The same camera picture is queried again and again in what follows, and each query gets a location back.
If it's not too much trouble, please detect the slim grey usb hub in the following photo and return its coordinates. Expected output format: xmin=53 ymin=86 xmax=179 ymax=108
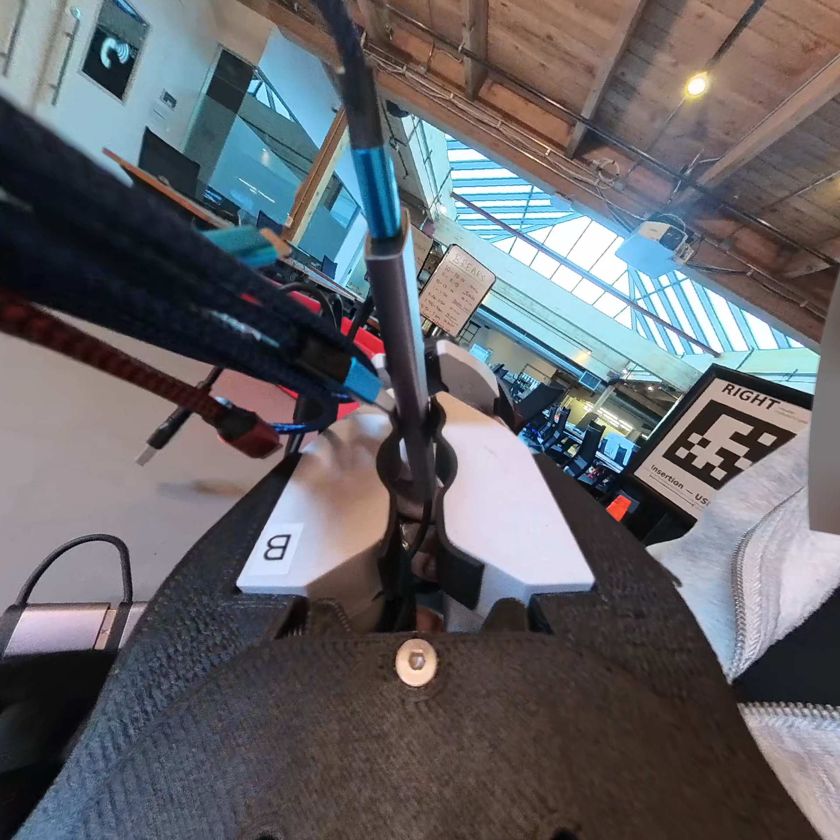
xmin=363 ymin=209 xmax=439 ymax=503

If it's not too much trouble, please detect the black undershirt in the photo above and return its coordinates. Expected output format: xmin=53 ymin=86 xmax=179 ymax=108
xmin=731 ymin=620 xmax=840 ymax=707

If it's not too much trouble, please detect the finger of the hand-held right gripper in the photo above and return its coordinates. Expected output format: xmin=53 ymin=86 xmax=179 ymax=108
xmin=370 ymin=353 xmax=399 ymax=414
xmin=425 ymin=339 xmax=504 ymax=427

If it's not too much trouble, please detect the red braided cable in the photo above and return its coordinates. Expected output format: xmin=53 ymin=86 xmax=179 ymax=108
xmin=0 ymin=290 xmax=284 ymax=460

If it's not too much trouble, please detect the grey zip hoodie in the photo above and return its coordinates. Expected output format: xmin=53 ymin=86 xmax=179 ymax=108
xmin=646 ymin=427 xmax=840 ymax=840

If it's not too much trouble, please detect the blue plug braided cable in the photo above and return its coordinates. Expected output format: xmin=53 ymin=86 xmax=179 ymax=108
xmin=314 ymin=0 xmax=404 ymax=241

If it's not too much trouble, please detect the dark blue braided cable bundle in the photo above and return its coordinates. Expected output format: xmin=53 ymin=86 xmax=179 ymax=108
xmin=0 ymin=98 xmax=396 ymax=437

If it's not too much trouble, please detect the ceiling mounted projector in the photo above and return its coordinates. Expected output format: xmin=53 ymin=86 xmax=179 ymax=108
xmin=616 ymin=213 xmax=698 ymax=278

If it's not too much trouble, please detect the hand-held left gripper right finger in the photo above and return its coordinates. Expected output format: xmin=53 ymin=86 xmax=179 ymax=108
xmin=432 ymin=392 xmax=595 ymax=632

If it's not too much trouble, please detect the dark logo wall sign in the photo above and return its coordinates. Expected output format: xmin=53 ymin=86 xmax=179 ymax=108
xmin=79 ymin=0 xmax=151 ymax=103

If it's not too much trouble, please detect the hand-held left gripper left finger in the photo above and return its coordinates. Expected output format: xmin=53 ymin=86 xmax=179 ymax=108
xmin=236 ymin=410 xmax=398 ymax=598

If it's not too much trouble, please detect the red plastic bin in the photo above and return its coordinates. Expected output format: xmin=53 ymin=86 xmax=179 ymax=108
xmin=241 ymin=289 xmax=387 ymax=422

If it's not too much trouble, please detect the silver usb hub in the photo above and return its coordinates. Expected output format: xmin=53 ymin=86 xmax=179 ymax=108
xmin=0 ymin=533 xmax=149 ymax=659

